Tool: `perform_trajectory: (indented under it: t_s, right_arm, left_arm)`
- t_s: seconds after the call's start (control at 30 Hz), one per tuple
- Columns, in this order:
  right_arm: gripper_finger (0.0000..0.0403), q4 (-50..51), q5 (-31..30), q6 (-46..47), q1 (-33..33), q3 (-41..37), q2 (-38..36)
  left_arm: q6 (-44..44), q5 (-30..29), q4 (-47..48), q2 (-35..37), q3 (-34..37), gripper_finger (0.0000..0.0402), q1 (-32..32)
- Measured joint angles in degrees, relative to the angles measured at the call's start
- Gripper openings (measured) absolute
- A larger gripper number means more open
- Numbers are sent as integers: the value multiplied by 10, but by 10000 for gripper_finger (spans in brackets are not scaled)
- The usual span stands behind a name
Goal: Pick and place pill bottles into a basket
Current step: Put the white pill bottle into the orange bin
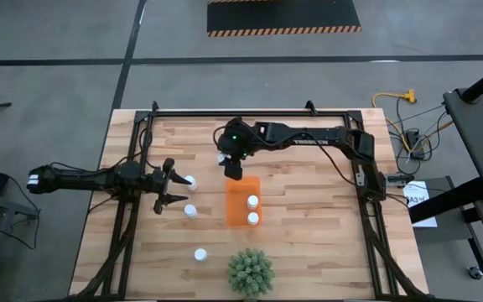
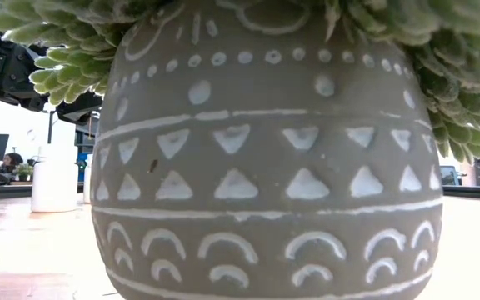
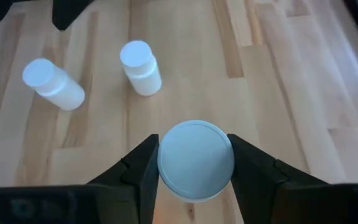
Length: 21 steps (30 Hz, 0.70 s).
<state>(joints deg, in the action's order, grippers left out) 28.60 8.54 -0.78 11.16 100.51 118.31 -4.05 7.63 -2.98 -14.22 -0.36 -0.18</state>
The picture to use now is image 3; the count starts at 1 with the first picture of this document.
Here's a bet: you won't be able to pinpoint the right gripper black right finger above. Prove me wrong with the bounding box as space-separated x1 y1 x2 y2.
227 133 329 224

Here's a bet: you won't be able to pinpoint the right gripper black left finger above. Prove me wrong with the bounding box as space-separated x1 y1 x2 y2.
87 133 160 224

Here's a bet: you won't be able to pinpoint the white pill bottle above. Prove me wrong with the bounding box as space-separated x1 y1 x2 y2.
119 39 163 97
157 119 236 204
22 57 86 111

